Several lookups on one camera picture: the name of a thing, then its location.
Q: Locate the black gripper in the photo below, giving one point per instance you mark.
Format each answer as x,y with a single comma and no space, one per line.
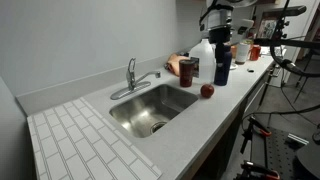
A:
220,35

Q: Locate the chrome tap faucet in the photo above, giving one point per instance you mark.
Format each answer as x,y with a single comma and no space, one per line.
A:
132,81

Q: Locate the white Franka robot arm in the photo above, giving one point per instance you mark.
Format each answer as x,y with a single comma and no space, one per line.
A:
218,13

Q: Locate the translucent plastic jug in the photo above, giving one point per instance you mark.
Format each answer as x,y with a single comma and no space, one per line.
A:
205,63

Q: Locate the dark blue water bottle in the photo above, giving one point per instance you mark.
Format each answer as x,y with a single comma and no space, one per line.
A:
223,71

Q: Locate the white paper cup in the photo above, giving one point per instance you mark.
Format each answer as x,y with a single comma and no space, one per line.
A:
242,53

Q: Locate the small black cap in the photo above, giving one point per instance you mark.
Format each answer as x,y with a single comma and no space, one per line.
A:
250,70

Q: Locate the red mug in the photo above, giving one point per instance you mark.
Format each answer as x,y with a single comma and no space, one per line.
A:
255,52

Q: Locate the red fire extinguisher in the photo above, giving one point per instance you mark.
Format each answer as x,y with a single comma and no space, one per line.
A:
252,32

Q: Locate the dark red tumbler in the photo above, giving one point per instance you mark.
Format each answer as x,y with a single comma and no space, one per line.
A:
186,73

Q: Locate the red apple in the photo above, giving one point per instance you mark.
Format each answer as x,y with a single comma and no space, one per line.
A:
207,90

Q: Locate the orange cloth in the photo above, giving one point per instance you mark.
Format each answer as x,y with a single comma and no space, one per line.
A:
174,63

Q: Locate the white papers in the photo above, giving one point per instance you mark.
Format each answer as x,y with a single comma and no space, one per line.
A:
271,51

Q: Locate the framed picture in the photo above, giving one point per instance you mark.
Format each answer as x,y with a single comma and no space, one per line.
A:
267,28

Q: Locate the stainless steel sink basin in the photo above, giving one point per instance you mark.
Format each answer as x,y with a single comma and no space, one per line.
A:
153,110

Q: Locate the dark base cabinet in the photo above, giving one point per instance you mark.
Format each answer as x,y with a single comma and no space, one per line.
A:
226,146

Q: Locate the black perforated breadboard table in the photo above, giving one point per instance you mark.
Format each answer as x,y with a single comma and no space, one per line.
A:
276,153

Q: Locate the black round base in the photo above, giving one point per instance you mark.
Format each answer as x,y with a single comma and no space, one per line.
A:
308,160

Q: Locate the white tile pattern mat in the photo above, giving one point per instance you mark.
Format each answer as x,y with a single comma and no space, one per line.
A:
80,143

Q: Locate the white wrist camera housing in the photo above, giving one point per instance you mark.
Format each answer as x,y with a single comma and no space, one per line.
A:
245,25

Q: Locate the black camera on stand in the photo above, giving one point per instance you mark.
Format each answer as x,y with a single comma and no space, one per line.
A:
283,11

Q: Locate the silver metal bracket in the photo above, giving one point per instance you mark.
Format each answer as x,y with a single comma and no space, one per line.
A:
297,139

